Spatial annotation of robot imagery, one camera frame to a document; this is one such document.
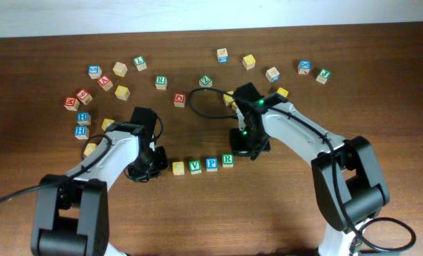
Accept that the blue sided block top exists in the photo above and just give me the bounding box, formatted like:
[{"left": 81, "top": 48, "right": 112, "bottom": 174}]
[{"left": 217, "top": 48, "right": 228, "bottom": 63}]

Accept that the yellow block right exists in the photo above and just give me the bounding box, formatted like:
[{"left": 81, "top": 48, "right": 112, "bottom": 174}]
[{"left": 277, "top": 87, "right": 289, "bottom": 97}]

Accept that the blue H block upper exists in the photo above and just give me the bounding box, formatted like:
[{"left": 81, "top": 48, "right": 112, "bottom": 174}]
[{"left": 77, "top": 112, "right": 91, "bottom": 126}]

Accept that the yellow block top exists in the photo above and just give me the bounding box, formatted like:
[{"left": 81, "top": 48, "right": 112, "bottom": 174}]
[{"left": 242, "top": 54, "right": 256, "bottom": 70}]

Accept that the yellow cluster block left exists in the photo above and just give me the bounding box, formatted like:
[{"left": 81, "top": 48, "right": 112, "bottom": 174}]
[{"left": 223, "top": 91, "right": 235, "bottom": 107}]

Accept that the blue P block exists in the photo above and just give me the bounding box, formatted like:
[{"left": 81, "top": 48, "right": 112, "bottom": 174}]
[{"left": 205, "top": 158, "right": 218, "bottom": 171}]

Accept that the blue h block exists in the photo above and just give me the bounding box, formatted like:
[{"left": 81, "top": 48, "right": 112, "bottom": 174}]
[
  {"left": 77, "top": 112, "right": 91, "bottom": 126},
  {"left": 74, "top": 126, "right": 90, "bottom": 140}
]

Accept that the red A block far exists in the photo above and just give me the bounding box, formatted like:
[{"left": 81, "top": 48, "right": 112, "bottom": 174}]
[{"left": 97, "top": 75, "right": 113, "bottom": 91}]

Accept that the red M block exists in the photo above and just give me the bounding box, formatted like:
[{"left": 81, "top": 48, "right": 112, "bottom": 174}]
[{"left": 63, "top": 97, "right": 80, "bottom": 112}]

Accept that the green L block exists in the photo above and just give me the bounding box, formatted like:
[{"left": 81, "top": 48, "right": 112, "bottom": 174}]
[{"left": 134, "top": 56, "right": 147, "bottom": 71}]

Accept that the blue S block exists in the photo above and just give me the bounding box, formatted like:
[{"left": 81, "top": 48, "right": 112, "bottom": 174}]
[{"left": 87, "top": 65, "right": 102, "bottom": 80}]

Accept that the blue H block lower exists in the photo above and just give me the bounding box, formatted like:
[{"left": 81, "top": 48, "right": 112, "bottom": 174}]
[{"left": 74, "top": 126, "right": 90, "bottom": 140}]

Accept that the blue X block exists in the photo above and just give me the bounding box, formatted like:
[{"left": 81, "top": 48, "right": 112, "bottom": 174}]
[{"left": 297, "top": 60, "right": 311, "bottom": 75}]

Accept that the red 9 block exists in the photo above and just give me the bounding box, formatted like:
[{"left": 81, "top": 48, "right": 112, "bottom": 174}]
[{"left": 75, "top": 89, "right": 92, "bottom": 105}]

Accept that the green Z block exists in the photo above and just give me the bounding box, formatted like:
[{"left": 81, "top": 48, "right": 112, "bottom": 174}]
[{"left": 199, "top": 75, "right": 213, "bottom": 87}]

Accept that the yellow block upper left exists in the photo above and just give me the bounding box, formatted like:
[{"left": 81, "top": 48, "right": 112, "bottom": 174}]
[{"left": 115, "top": 85, "right": 130, "bottom": 101}]

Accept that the plain wooden block left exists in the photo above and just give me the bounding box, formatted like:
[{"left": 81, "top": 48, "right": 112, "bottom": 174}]
[{"left": 112, "top": 62, "right": 128, "bottom": 78}]

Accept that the blue D sided block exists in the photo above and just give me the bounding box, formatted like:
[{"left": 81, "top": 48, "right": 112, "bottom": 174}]
[{"left": 265, "top": 67, "right": 280, "bottom": 82}]

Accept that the yellow C block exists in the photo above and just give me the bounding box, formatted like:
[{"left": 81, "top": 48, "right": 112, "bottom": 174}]
[{"left": 172, "top": 161, "right": 185, "bottom": 176}]

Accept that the red O block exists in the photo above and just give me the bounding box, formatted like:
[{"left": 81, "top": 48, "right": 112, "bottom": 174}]
[{"left": 173, "top": 93, "right": 186, "bottom": 107}]

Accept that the green r block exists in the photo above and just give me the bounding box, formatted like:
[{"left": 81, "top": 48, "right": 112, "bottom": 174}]
[
  {"left": 155, "top": 75, "right": 168, "bottom": 90},
  {"left": 222, "top": 154, "right": 234, "bottom": 168}
]

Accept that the yellow O block left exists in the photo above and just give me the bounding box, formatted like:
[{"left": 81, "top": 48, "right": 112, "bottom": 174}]
[{"left": 102, "top": 119, "right": 114, "bottom": 131}]

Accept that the yellow block bottom left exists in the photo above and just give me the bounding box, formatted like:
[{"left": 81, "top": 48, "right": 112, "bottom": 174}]
[{"left": 83, "top": 143, "right": 97, "bottom": 156}]

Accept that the green V block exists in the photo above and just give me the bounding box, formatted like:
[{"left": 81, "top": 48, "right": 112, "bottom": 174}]
[{"left": 189, "top": 160, "right": 202, "bottom": 175}]

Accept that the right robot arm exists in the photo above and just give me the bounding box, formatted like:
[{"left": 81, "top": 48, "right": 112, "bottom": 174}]
[{"left": 230, "top": 83, "right": 390, "bottom": 255}]

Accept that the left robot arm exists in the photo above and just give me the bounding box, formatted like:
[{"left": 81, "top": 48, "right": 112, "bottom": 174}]
[{"left": 31, "top": 107, "right": 168, "bottom": 256}]

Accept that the green J block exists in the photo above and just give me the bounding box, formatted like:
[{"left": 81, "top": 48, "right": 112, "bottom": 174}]
[{"left": 316, "top": 68, "right": 332, "bottom": 85}]

